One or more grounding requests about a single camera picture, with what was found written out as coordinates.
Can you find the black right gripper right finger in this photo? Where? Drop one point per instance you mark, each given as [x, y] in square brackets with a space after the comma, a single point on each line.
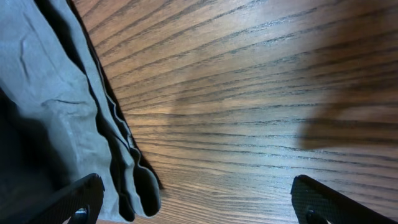
[314, 202]

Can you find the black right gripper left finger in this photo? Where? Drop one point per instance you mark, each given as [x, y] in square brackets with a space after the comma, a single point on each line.
[79, 202]

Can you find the grey shorts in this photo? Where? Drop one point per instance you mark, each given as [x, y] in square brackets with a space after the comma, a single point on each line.
[59, 118]

